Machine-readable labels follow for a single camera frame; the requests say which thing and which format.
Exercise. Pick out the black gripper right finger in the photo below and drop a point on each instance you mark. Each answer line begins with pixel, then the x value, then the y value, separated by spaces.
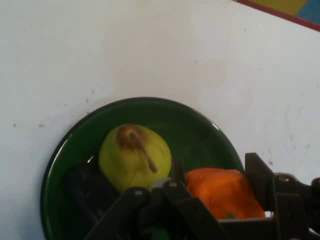
pixel 285 200

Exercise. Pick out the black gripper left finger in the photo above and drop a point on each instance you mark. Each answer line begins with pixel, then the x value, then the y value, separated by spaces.
pixel 175 200

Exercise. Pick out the orange toy pepper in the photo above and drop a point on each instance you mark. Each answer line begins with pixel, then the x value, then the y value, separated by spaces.
pixel 225 192

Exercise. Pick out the yellow-green toy pear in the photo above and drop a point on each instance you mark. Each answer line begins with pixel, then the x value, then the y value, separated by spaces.
pixel 130 162

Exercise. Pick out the dark green round plate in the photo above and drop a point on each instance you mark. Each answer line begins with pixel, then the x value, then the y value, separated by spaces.
pixel 187 130

